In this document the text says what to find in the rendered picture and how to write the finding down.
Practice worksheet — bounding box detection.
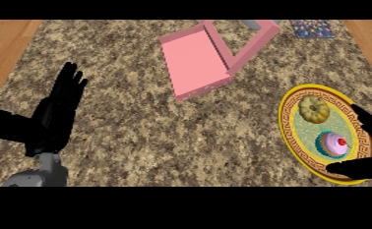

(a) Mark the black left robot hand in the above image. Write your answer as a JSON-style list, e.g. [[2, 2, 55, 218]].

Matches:
[[0, 61, 90, 158]]

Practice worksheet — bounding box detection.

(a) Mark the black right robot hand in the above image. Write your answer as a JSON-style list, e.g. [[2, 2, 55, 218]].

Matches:
[[325, 103, 372, 181]]

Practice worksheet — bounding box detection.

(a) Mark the pink frosted cupcake with cherry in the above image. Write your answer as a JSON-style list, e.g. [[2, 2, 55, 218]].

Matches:
[[315, 130, 350, 158]]

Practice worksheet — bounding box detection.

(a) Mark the yellow patterned plate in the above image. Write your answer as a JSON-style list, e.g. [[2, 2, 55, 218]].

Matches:
[[278, 84, 372, 186]]

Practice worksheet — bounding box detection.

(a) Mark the pink open cardboard box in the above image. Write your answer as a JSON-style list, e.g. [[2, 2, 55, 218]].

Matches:
[[158, 20, 284, 102]]

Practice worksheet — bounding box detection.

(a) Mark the dark blue patterned flat box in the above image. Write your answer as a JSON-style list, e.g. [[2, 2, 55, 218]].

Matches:
[[290, 20, 337, 39]]

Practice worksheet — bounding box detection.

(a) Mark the grey rounded object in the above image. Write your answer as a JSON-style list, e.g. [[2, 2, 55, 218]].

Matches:
[[239, 20, 282, 30]]

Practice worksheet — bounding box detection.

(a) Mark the golden ring-shaped pastry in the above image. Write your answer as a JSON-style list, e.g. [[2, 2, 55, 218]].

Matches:
[[297, 94, 331, 125]]

